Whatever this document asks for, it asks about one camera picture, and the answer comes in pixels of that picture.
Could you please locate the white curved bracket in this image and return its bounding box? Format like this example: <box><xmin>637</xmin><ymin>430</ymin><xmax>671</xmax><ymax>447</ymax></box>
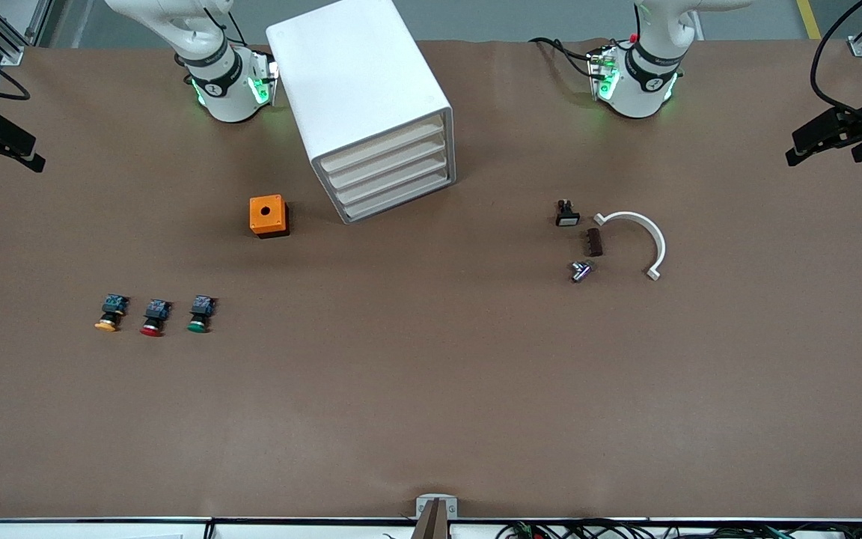
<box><xmin>593</xmin><ymin>212</ymin><xmax>667</xmax><ymax>281</ymax></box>

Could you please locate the black left arm base cable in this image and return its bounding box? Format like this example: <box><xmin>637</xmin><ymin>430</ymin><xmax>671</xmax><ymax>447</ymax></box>
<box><xmin>528</xmin><ymin>37</ymin><xmax>604</xmax><ymax>79</ymax></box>

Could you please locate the orange box with hole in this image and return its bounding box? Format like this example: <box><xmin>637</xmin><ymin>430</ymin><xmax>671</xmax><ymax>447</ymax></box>
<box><xmin>249</xmin><ymin>195</ymin><xmax>290</xmax><ymax>239</ymax></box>

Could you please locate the white drawer cabinet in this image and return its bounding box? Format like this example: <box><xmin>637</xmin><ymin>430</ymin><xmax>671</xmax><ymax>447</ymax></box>
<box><xmin>266</xmin><ymin>0</ymin><xmax>456</xmax><ymax>225</ymax></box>

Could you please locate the black right arm base cable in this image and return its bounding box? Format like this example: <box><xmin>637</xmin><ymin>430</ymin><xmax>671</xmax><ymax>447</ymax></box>
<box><xmin>207</xmin><ymin>0</ymin><xmax>252</xmax><ymax>47</ymax></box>

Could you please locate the green push button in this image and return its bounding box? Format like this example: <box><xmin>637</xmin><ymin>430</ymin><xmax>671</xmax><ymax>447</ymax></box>
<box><xmin>186</xmin><ymin>296</ymin><xmax>216</xmax><ymax>333</ymax></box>

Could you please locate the yellow push button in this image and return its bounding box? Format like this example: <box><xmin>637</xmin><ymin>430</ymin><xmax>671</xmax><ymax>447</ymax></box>
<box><xmin>94</xmin><ymin>294</ymin><xmax>130</xmax><ymax>332</ymax></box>

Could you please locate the brown table cover sheet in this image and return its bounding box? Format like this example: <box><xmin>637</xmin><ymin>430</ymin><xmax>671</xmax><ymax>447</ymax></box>
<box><xmin>0</xmin><ymin>37</ymin><xmax>862</xmax><ymax>521</ymax></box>

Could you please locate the black cable bundle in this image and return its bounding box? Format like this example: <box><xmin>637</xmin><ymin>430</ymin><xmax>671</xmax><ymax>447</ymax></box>
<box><xmin>495</xmin><ymin>518</ymin><xmax>862</xmax><ymax>539</ymax></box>

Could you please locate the white plastic drawer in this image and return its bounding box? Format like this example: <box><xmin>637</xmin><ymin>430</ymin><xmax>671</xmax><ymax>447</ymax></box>
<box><xmin>321</xmin><ymin>128</ymin><xmax>453</xmax><ymax>192</ymax></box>
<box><xmin>337</xmin><ymin>162</ymin><xmax>456</xmax><ymax>223</ymax></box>
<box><xmin>329</xmin><ymin>145</ymin><xmax>454</xmax><ymax>207</ymax></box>
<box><xmin>313</xmin><ymin>111</ymin><xmax>450</xmax><ymax>177</ymax></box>

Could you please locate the white table edge rail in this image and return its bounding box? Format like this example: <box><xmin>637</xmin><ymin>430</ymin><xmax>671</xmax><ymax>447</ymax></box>
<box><xmin>0</xmin><ymin>517</ymin><xmax>862</xmax><ymax>539</ymax></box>

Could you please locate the black arm base cable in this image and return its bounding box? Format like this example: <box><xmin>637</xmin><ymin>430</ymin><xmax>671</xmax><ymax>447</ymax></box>
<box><xmin>207</xmin><ymin>0</ymin><xmax>252</xmax><ymax>47</ymax></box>
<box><xmin>528</xmin><ymin>37</ymin><xmax>604</xmax><ymax>79</ymax></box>

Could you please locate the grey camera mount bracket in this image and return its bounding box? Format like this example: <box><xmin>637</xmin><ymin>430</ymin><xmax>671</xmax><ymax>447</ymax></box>
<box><xmin>415</xmin><ymin>494</ymin><xmax>459</xmax><ymax>539</ymax></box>

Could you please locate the red push button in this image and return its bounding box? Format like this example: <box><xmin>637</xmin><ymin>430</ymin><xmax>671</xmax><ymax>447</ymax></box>
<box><xmin>139</xmin><ymin>299</ymin><xmax>172</xmax><ymax>338</ymax></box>

